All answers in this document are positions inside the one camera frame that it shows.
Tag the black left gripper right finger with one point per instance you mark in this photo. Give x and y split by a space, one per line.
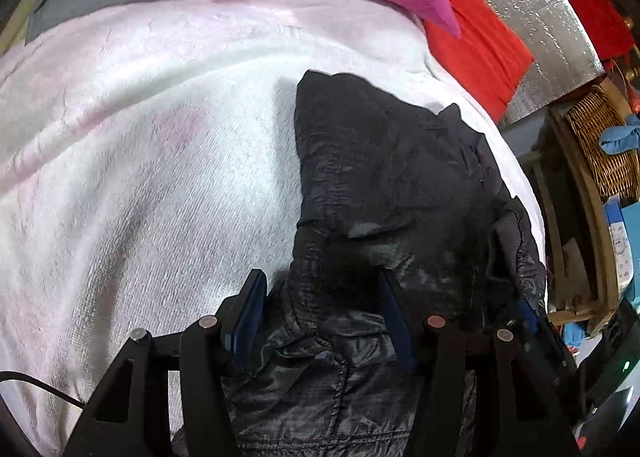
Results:
508 387

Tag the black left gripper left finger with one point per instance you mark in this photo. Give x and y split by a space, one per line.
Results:
127 415

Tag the black quilted jacket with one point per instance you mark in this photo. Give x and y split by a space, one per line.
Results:
385 185

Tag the wooden shelf unit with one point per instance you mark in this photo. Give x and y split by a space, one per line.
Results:
572 179

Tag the white pink bed blanket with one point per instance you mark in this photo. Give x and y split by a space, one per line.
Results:
148 163

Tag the light blue cloth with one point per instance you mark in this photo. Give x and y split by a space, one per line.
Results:
621 139

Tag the red cushion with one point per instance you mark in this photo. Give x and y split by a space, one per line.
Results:
488 58

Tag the silver foil insulation mat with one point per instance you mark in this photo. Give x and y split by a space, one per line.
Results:
565 58

